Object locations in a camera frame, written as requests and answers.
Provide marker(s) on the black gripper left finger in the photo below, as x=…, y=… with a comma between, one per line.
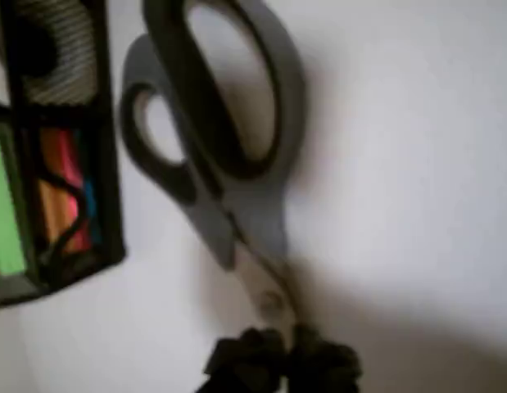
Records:
x=249, y=360

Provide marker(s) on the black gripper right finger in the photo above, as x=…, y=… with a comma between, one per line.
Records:
x=322, y=364

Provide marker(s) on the black mesh desk organizer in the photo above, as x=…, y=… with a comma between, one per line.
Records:
x=111, y=184

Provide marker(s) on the multicolour sticky note stack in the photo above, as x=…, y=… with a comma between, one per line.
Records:
x=56, y=196

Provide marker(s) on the green sticky note pad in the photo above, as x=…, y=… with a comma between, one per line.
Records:
x=5, y=213

